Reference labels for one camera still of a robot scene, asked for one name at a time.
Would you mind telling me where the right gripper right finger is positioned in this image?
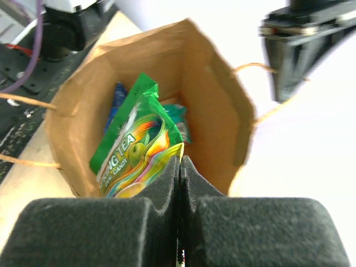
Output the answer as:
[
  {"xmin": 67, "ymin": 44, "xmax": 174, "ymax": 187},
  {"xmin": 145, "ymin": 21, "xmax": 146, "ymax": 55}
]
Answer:
[{"xmin": 180, "ymin": 156, "xmax": 350, "ymax": 266}]

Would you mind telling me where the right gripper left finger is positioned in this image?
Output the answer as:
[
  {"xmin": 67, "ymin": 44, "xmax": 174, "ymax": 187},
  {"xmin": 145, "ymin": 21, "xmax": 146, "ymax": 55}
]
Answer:
[{"xmin": 1, "ymin": 156, "xmax": 180, "ymax": 266}]

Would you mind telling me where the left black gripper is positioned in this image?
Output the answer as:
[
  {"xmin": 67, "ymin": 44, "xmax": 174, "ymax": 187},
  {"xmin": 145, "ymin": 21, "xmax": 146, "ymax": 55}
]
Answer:
[{"xmin": 259, "ymin": 1, "xmax": 355, "ymax": 103}]

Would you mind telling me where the green tea candy bag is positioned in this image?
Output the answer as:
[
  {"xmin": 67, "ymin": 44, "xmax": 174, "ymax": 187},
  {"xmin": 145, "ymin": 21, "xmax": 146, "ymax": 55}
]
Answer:
[{"xmin": 90, "ymin": 73, "xmax": 184, "ymax": 198}]

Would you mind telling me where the brown paper bag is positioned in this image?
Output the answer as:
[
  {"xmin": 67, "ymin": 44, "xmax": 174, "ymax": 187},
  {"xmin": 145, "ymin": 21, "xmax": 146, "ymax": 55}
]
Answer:
[{"xmin": 0, "ymin": 18, "xmax": 309, "ymax": 199}]

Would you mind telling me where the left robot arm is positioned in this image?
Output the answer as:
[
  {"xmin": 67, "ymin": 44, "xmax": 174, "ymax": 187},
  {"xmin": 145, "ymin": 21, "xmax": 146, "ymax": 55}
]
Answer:
[{"xmin": 41, "ymin": 1, "xmax": 355, "ymax": 103}]

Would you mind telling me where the teal snack packet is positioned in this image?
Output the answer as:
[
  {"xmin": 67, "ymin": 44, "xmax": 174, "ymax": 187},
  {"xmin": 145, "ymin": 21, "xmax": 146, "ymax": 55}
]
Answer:
[{"xmin": 163, "ymin": 104, "xmax": 191, "ymax": 144}]

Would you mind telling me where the blue snack packet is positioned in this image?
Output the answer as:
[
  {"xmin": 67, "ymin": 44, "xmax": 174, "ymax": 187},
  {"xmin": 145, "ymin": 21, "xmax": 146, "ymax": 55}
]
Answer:
[{"xmin": 104, "ymin": 82, "xmax": 128, "ymax": 133}]

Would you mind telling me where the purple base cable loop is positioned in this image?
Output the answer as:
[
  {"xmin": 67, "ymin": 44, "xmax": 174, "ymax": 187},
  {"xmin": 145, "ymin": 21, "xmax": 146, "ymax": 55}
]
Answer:
[{"xmin": 0, "ymin": 0, "xmax": 45, "ymax": 94}]

